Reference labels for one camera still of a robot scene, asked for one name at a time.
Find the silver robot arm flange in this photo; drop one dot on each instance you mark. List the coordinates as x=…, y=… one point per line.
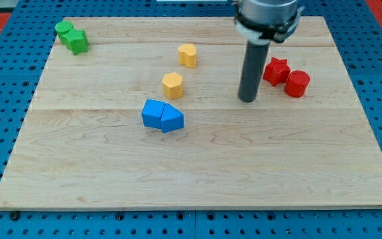
x=264, y=21

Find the blue triangle block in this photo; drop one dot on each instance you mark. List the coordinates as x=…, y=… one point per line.
x=171, y=119

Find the blue cube block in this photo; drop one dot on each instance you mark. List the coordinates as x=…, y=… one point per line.
x=152, y=113

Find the wooden board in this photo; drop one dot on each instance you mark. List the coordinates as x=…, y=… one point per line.
x=83, y=145

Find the yellow hexagon block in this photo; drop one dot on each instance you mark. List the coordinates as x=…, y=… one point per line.
x=172, y=85

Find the yellow heart block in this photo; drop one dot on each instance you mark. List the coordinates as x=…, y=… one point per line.
x=187, y=55

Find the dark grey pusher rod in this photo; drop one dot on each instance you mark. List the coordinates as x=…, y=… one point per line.
x=251, y=74

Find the red star block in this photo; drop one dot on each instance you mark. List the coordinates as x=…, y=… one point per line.
x=277, y=71

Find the red cylinder block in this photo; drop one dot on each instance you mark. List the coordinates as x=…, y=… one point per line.
x=297, y=83

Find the green star block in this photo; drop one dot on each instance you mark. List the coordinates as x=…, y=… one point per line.
x=76, y=41

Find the green cylinder block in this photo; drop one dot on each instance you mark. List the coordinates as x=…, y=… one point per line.
x=62, y=28

